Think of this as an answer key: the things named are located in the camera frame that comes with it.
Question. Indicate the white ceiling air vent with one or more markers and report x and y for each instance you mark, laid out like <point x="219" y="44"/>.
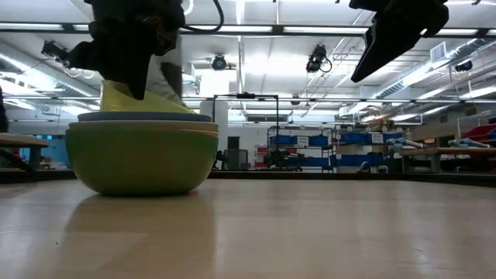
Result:
<point x="438" y="52"/>

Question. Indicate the yellow translucent bowl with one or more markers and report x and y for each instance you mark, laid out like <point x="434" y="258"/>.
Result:
<point x="116" y="102"/>

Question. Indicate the blue bowl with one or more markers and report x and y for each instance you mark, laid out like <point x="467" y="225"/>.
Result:
<point x="143" y="116"/>

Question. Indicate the black background rig frame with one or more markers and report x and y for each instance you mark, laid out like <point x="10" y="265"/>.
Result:
<point x="246" y="95"/>

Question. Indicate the black background robot arm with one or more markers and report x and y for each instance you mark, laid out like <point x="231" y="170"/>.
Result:
<point x="279" y="159"/>

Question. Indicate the large orange green bowl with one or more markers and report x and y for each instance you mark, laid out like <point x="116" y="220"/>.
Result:
<point x="139" y="162"/>

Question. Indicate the dark mesh box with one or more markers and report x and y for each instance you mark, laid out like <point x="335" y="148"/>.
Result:
<point x="236" y="159"/>

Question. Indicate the wooden background table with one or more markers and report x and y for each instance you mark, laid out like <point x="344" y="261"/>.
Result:
<point x="445" y="151"/>
<point x="23" y="140"/>

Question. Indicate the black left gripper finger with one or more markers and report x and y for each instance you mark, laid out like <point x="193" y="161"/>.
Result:
<point x="133" y="77"/>
<point x="171" y="79"/>

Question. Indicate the shelf with blue bins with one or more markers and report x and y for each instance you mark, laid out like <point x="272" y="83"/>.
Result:
<point x="310" y="140"/>

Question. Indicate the black ceiling camera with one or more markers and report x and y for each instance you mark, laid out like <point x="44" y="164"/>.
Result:
<point x="52" y="49"/>
<point x="463" y="66"/>
<point x="219" y="63"/>
<point x="317" y="58"/>

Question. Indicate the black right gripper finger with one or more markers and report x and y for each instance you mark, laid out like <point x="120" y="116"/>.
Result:
<point x="387" y="38"/>

